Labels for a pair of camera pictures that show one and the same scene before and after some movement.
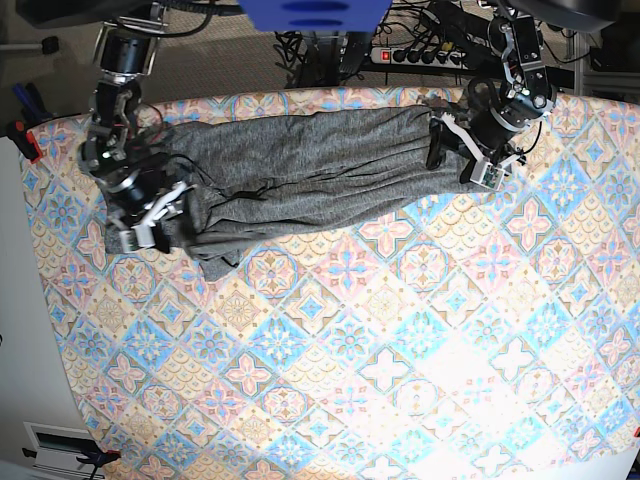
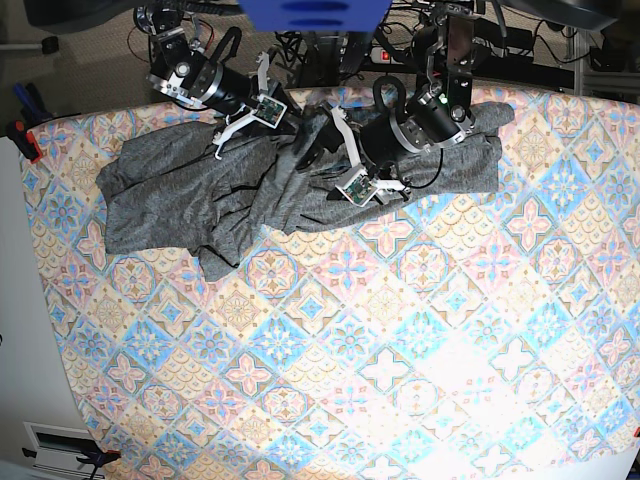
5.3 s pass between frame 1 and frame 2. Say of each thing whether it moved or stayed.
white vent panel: stayed
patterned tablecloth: stayed
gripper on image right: moved
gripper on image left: moved
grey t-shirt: moved
